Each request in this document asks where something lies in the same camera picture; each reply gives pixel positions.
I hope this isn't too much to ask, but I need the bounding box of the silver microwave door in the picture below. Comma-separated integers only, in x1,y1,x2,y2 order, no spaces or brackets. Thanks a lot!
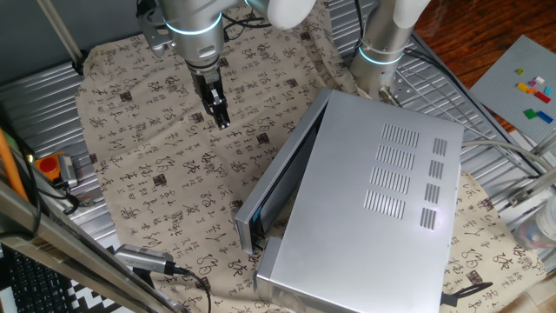
234,86,334,256

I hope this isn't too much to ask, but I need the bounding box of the clear plastic bottle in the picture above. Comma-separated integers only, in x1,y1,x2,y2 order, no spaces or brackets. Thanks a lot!
511,186,556,263

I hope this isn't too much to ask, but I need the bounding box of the black camera cable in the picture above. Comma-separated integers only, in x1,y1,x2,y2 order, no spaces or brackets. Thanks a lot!
173,265,213,313

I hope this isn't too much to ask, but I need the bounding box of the silver microwave body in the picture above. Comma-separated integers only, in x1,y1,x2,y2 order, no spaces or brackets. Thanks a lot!
254,89,465,313

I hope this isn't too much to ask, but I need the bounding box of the black computer keyboard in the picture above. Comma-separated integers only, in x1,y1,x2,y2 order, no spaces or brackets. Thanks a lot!
1,246,76,313

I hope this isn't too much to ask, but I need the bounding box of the orange emergency stop button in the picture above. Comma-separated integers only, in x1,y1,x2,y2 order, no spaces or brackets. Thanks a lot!
34,151,66,182

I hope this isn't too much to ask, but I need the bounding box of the white thick cable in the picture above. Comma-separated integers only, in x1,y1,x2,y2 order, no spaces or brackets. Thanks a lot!
460,139,556,173

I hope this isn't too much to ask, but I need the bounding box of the brass base connector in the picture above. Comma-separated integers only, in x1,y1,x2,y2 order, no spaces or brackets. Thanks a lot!
378,86,399,106

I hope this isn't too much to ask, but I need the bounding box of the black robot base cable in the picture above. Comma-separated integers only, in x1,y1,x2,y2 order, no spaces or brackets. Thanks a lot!
402,46,545,179

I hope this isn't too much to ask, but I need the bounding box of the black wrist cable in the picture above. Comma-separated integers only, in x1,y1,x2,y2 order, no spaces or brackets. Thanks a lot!
222,6,273,43

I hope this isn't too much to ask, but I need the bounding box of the black microwave power cord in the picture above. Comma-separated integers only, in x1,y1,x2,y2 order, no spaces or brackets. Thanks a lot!
440,281,494,309

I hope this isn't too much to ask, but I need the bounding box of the aluminium profile bracket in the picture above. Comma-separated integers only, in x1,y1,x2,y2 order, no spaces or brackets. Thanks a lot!
506,130,556,208

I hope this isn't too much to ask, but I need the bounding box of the black emergency stop cable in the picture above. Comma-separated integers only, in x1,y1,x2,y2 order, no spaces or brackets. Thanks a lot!
24,151,82,216

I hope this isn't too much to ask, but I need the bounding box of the silver camera on mount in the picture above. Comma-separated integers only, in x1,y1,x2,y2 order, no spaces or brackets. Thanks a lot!
114,243,177,276

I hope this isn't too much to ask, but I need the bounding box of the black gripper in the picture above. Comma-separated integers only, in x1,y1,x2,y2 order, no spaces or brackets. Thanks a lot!
187,60,232,131

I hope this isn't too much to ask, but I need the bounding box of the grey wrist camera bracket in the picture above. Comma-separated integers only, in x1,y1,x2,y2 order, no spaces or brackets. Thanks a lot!
136,2,175,58

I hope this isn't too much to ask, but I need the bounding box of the grey brick baseplate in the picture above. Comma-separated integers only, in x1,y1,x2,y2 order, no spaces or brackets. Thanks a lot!
469,34,556,144

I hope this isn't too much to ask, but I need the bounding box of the thin grey diagonal pole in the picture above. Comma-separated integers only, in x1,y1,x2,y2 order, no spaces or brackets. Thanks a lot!
36,0,89,76

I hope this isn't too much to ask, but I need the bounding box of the black white patterned mat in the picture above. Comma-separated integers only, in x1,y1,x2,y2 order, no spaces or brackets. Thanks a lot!
64,245,128,313

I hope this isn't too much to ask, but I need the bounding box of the beige calligraphy print cloth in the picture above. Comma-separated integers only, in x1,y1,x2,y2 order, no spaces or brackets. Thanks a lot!
74,0,547,313

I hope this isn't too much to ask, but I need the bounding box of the orange pole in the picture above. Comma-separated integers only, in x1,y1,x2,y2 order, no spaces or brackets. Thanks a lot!
0,128,30,203

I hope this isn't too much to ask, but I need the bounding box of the aluminium frame beam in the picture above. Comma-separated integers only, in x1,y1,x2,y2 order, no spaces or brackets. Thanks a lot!
0,178,189,313

